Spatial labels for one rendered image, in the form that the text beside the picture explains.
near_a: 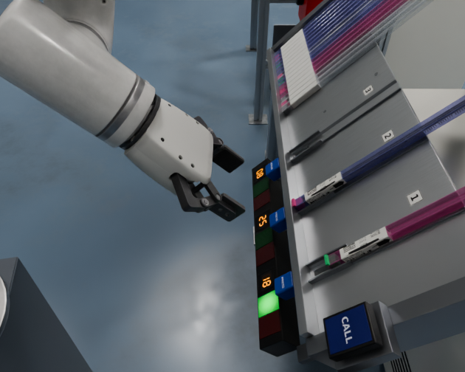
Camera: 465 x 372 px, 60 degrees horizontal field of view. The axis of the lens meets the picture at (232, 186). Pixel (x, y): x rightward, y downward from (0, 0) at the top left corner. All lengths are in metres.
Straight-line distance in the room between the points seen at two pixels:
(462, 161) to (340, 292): 0.51
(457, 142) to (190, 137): 0.63
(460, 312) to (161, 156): 0.33
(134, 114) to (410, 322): 0.34
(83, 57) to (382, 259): 0.37
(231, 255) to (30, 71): 1.08
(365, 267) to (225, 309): 0.87
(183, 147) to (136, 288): 0.95
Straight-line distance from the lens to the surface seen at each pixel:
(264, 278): 0.59
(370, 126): 0.59
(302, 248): 0.53
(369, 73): 0.68
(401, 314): 0.42
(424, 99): 1.08
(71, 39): 0.44
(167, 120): 0.48
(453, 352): 0.88
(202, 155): 0.49
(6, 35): 0.43
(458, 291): 0.41
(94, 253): 1.49
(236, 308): 1.30
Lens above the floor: 1.15
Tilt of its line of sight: 45 degrees down
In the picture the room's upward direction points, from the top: straight up
